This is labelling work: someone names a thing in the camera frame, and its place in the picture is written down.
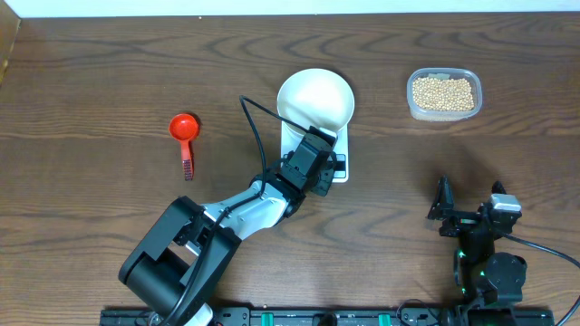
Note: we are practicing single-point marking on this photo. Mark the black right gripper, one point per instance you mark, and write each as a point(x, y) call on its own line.
point(460, 221)

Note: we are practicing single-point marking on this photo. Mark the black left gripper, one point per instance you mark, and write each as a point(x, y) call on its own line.
point(323, 174)

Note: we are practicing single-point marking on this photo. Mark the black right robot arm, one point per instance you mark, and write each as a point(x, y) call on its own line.
point(491, 281)

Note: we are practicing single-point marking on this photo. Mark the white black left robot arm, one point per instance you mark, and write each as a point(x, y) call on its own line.
point(177, 265)

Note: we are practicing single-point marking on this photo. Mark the white digital kitchen scale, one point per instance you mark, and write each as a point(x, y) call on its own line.
point(291, 138)

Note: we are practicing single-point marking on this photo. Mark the cream round bowl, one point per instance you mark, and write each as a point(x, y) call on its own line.
point(316, 98)

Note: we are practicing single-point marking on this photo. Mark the red measuring scoop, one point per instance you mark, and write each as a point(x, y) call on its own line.
point(184, 128)

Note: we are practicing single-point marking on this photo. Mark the clear plastic container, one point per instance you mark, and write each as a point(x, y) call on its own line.
point(445, 74)

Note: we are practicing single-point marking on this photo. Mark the tan soybeans pile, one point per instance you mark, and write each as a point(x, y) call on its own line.
point(443, 95)

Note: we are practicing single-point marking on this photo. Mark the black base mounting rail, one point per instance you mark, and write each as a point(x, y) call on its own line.
point(414, 316)

